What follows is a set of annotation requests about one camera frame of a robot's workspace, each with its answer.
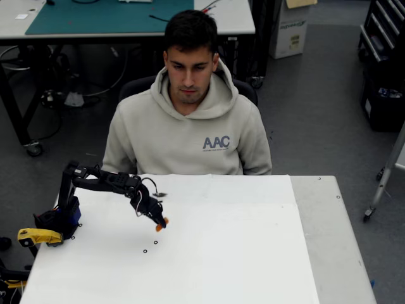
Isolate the man in beige hoodie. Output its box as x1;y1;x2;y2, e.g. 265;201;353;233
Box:
101;9;273;176

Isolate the black storage bin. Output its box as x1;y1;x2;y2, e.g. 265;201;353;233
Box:
359;63;405;133

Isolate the white cardboard box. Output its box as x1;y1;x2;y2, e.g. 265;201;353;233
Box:
268;0;309;60

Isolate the white power adapter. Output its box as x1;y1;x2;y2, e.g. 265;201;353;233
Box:
64;91;85;108

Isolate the black floor cable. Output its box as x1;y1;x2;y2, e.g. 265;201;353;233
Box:
80;47;130;98

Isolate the yellow table clamp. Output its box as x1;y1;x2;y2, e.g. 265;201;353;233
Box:
17;227;65;248

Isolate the white work table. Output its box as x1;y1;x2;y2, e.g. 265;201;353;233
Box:
0;0;256;158

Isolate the grey metal stand leg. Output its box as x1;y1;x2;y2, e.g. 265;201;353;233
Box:
363;120;405;222

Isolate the black and yellow clamp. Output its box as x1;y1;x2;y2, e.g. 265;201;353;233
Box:
0;265;31;291

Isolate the black drawer cabinet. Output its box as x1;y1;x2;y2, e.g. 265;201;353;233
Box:
358;0;405;64

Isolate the white paper sheet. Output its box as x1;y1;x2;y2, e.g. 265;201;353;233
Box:
19;173;320;304

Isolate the green cutting mat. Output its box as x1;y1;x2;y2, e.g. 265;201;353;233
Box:
24;0;195;35

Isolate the black office chair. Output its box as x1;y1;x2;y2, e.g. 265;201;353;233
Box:
118;75;259;108

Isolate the red screwdriver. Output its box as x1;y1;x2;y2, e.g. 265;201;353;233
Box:
202;0;221;13

